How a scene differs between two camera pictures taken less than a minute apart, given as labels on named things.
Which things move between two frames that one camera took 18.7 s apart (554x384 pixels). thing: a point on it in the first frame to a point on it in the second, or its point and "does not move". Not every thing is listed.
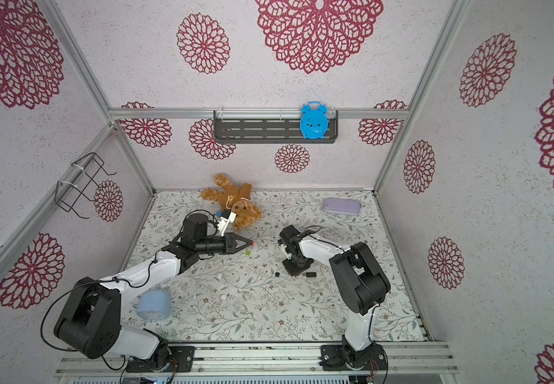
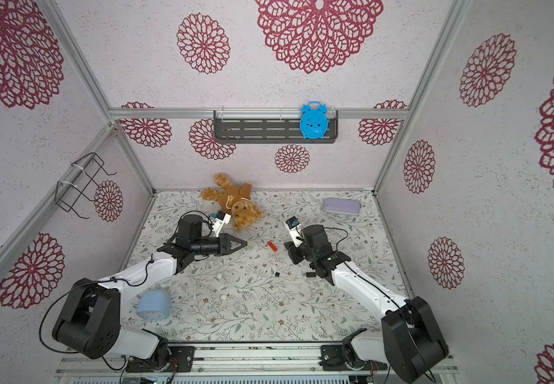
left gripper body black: [217, 245] does not move
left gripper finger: [238, 250] does not move
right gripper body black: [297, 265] to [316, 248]
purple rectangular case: [343, 206] does not move
